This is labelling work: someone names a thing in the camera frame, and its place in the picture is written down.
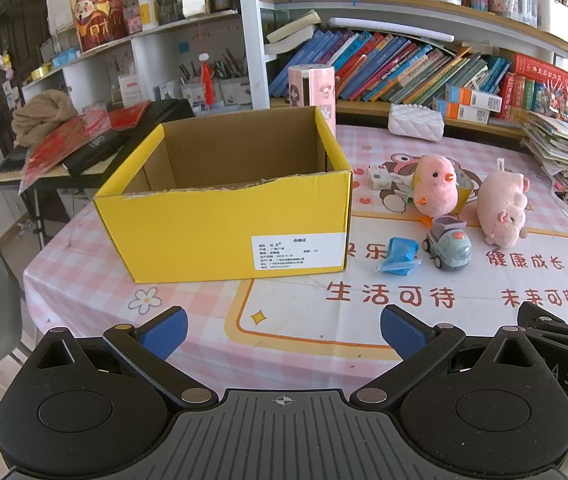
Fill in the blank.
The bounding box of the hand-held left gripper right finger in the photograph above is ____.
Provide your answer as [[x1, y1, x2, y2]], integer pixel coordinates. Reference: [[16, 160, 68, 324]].
[[349, 304, 547, 411]]

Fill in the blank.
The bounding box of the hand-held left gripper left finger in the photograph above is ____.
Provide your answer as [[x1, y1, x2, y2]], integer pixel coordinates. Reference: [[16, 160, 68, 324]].
[[26, 306, 220, 411]]

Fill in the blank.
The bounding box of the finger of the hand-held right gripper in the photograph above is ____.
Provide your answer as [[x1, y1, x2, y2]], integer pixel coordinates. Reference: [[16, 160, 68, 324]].
[[517, 302, 568, 347]]

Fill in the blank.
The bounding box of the blue wrapper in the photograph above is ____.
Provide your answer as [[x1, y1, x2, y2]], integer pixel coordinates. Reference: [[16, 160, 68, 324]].
[[375, 236, 422, 276]]

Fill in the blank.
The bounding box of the grey toy car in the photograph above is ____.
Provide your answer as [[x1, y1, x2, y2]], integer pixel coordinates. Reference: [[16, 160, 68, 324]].
[[422, 216, 473, 273]]

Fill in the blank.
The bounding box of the yellow cardboard box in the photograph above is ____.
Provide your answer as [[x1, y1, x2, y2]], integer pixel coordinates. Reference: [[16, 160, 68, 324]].
[[93, 105, 354, 285]]

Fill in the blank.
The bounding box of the pink pig plush toy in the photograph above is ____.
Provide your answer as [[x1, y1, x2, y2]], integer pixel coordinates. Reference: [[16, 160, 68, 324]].
[[476, 171, 530, 246]]

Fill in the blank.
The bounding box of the pink chick plush toy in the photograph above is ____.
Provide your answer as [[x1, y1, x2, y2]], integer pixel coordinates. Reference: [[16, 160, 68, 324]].
[[410, 154, 462, 228]]

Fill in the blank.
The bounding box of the small white box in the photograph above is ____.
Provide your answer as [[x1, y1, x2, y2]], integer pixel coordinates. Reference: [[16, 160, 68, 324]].
[[367, 164, 395, 191]]

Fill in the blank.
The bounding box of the pink printed tablecloth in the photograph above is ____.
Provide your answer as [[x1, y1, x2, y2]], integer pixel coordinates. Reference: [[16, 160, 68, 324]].
[[23, 122, 568, 396]]

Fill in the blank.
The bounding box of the stack of magazines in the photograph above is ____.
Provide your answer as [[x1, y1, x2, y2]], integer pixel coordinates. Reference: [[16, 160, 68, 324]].
[[520, 110, 568, 191]]

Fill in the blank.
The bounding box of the red paper sheet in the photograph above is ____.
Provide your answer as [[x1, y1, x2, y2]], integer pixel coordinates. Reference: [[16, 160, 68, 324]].
[[19, 101, 152, 195]]

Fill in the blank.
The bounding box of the white quilted handbag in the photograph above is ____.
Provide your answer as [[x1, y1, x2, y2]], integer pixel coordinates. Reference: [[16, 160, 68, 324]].
[[388, 103, 446, 142]]

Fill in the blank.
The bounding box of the black keyboard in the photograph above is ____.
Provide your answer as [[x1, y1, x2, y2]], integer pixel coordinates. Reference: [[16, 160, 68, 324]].
[[0, 99, 196, 188]]

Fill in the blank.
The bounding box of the orange and white box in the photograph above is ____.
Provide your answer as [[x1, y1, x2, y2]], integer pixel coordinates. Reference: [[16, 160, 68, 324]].
[[445, 84, 504, 112], [432, 96, 491, 125]]

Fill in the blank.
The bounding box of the row of red green books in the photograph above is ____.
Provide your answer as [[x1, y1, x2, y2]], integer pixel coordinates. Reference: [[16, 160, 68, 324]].
[[496, 72, 550, 121]]

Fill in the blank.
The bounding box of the white pen holder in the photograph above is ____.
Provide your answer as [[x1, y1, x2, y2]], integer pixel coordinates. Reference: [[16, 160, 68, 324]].
[[219, 77, 252, 107], [181, 80, 215, 107]]

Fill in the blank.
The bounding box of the white red card box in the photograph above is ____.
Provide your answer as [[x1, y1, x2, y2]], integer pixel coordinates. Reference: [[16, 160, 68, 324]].
[[118, 74, 142, 106]]

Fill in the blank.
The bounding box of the beige towel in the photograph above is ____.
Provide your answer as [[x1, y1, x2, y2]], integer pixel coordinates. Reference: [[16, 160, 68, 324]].
[[11, 89, 79, 147]]

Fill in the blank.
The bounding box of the pink cylinder canister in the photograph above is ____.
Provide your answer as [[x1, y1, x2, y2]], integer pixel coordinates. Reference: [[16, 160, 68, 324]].
[[288, 64, 337, 136]]

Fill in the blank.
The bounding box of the red book box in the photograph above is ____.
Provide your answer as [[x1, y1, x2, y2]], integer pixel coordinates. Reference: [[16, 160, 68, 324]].
[[514, 52, 568, 92]]

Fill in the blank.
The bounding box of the red tassel ornament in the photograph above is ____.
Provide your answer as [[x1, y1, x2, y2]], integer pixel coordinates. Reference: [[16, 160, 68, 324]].
[[199, 52, 215, 106]]

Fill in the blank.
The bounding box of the long row of colourful books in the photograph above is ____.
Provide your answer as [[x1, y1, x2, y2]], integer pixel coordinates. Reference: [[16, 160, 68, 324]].
[[268, 30, 512, 106]]

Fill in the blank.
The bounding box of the white storage container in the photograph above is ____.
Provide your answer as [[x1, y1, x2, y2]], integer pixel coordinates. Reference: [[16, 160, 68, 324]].
[[536, 0, 568, 43]]

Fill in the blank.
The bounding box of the white bookshelf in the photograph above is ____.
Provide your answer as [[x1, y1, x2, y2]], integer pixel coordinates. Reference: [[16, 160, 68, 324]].
[[21, 0, 568, 141]]

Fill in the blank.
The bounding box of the beige book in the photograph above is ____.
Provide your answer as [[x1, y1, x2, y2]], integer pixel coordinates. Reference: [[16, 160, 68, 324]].
[[264, 10, 322, 56]]

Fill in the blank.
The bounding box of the white jar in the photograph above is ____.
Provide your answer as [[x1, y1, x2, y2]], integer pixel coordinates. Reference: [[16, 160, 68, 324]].
[[137, 0, 160, 31]]

